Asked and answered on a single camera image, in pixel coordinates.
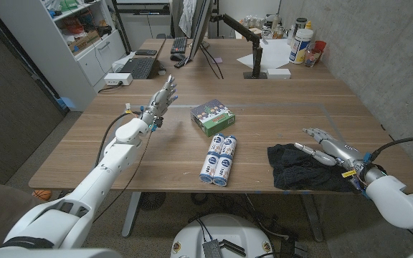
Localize orange basketball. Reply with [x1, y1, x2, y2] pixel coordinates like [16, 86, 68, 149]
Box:
[32, 188, 52, 201]

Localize white hanging cloth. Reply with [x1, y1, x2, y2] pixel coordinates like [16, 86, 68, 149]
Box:
[178, 0, 197, 39]

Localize small white box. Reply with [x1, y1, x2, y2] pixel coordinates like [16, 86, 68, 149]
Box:
[265, 67, 292, 80]

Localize white paper sheet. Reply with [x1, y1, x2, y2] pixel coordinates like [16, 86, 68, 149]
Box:
[236, 38, 293, 71]

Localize large black keyboard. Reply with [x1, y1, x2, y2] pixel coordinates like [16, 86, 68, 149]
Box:
[118, 56, 156, 80]

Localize black computer monitor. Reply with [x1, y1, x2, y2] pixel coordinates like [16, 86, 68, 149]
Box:
[188, 0, 214, 62]

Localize white wipes canister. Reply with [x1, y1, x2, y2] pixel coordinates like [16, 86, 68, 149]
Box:
[288, 28, 314, 65]

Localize small black keyboard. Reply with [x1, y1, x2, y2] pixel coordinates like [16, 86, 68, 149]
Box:
[170, 37, 188, 54]

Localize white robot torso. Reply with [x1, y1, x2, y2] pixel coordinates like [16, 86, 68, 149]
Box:
[170, 214, 275, 258]

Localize brown upholstered chair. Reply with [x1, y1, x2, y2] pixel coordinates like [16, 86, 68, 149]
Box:
[0, 179, 49, 248]

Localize green christmas print package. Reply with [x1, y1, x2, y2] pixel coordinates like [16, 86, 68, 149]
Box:
[190, 99, 236, 138]

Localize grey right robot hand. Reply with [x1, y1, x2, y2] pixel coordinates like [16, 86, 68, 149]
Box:
[293, 127, 371, 176]

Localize clear jar with coloured bits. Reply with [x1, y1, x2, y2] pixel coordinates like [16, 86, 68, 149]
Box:
[303, 48, 322, 68]

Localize black shorts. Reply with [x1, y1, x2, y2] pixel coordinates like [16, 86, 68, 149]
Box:
[266, 143, 359, 193]

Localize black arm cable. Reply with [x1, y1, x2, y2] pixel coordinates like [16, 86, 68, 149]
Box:
[369, 135, 413, 162]
[95, 111, 141, 168]

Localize white shelf cabinet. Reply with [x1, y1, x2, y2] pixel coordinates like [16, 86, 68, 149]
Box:
[0, 0, 128, 112]

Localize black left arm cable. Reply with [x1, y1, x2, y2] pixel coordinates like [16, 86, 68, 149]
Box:
[95, 111, 141, 168]

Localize black remote control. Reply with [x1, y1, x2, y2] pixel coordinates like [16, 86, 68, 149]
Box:
[174, 57, 192, 69]

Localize grey table leg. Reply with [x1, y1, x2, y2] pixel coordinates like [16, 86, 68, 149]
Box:
[301, 193, 325, 243]
[121, 191, 142, 238]

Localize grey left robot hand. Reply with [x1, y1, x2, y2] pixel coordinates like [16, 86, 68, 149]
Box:
[141, 74, 179, 133]

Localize white power strip box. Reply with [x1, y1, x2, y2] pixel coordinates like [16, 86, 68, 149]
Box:
[103, 72, 134, 87]

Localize black round floor fan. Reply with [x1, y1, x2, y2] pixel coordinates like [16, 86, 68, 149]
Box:
[138, 192, 167, 211]

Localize brown cardboard box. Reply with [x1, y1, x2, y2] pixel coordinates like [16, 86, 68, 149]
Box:
[67, 30, 102, 54]

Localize black monitor cable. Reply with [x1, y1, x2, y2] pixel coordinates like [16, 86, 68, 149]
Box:
[199, 43, 225, 80]

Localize black lidded container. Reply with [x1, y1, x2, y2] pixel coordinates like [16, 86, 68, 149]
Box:
[294, 16, 308, 37]

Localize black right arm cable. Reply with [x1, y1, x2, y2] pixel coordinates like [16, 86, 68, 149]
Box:
[369, 135, 413, 162]

